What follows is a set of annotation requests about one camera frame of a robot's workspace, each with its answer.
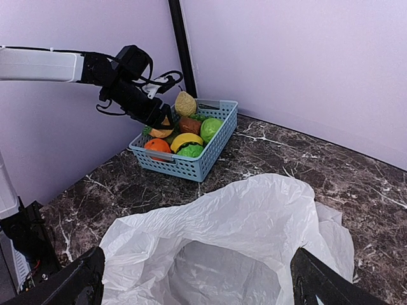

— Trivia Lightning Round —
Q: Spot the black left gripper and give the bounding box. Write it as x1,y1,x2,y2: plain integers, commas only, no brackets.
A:
133,98,175,130

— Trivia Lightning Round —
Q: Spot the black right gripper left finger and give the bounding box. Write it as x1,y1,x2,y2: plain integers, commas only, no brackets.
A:
5,247,105,304

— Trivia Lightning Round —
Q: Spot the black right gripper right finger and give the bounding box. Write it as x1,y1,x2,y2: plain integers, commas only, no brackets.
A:
291,247,385,305

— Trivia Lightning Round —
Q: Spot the green grape bunch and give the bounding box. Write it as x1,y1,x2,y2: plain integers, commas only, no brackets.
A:
142,114,208,136

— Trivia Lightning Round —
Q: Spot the brown potato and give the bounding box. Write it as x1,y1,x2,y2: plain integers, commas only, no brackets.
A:
179,117,202,135

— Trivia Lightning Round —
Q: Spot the yellow fruit slice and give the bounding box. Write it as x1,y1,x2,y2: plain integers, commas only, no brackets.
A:
174,90,197,117

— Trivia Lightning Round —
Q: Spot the white plastic bag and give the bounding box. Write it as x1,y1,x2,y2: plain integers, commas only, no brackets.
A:
100,174,354,304

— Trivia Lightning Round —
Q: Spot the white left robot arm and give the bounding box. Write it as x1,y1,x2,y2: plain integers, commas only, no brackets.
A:
1,81,142,205

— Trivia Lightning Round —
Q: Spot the orange fruit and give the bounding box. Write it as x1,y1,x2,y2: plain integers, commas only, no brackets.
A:
144,138,172,154

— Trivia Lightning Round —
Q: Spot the green fruit with dark patch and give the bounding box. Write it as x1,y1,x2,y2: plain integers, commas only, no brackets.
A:
177,143,204,158

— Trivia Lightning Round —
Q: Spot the green round fruit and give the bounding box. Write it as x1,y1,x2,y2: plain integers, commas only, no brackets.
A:
200,118,223,144

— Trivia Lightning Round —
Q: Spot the yellow lemon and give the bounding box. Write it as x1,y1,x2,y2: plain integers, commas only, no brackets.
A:
170,133,204,153

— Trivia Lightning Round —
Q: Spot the light blue plastic basket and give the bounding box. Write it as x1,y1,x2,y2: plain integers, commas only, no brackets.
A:
128,99,238,182

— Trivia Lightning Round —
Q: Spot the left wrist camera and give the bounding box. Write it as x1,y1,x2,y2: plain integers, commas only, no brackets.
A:
140,71,184,99

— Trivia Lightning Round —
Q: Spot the grey slotted cable duct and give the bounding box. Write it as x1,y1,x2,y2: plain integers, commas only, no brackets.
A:
12,249,31,293

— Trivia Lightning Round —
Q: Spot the black front rail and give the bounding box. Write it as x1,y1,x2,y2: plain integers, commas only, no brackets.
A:
1,201,62,292

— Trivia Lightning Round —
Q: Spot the black left corner post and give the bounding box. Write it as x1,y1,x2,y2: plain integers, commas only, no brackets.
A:
168,0,197,98

